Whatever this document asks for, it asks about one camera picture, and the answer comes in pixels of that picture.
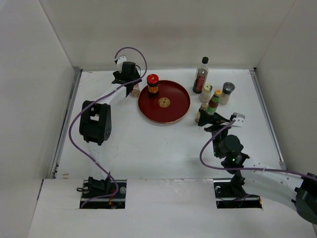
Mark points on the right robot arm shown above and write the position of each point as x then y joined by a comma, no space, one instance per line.
293,189

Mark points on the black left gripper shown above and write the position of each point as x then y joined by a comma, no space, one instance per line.
135,77

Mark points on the small oil bottle cork cap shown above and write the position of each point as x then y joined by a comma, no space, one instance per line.
202,108

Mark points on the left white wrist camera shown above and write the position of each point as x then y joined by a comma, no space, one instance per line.
119,62

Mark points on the white bottle cream cap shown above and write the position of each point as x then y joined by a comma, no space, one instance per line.
205,95

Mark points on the red-lid chili sauce jar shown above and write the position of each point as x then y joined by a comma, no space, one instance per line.
153,85

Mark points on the black-top glass grinder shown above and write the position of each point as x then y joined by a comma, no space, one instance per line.
227,89

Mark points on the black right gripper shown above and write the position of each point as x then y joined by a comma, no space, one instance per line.
205,118

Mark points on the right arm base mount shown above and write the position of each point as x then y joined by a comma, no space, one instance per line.
230,196

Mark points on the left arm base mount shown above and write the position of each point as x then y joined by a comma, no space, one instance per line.
99,194

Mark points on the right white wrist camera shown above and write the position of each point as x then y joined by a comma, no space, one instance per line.
237,119

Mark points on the tall soy sauce bottle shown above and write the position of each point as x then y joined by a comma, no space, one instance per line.
201,76

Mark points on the pink-cap spice jar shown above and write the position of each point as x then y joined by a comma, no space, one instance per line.
135,91

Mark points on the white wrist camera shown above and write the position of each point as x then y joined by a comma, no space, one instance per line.
119,62
237,119

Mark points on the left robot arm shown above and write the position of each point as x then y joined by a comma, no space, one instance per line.
95,123

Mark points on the chili sauce bottle yellow cap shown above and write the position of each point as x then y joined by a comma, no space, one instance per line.
213,102

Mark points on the round red lacquer tray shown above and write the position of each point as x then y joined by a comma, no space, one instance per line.
170,105

